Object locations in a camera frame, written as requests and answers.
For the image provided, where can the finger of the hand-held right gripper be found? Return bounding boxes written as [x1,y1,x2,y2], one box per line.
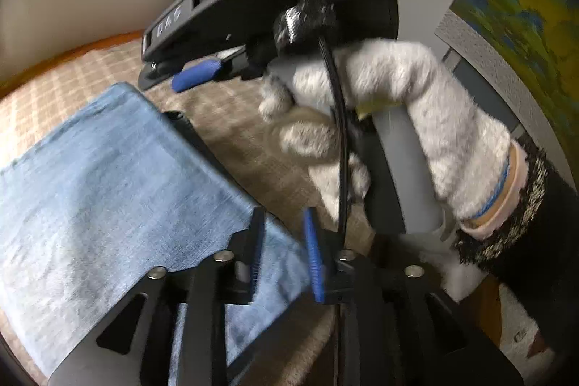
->
[138,51,247,94]

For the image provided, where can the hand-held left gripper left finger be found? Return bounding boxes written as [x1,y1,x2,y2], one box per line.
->
[47,207,265,386]

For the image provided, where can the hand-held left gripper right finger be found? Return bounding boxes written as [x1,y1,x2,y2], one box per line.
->
[302,207,525,386]

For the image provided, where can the blue denim pants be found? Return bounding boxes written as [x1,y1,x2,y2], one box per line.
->
[0,82,317,378]

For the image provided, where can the person's right forearm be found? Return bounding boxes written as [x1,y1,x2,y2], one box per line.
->
[452,137,579,305]

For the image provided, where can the person's right hand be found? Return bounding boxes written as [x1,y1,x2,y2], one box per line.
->
[258,39,528,242]

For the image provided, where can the orange bed sheet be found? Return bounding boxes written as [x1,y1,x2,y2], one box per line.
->
[0,31,145,97]

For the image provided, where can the yellow blue framed painting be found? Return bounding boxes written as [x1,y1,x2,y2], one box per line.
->
[434,0,579,143]

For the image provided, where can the black braided cable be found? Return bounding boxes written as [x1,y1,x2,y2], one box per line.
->
[244,0,354,386]

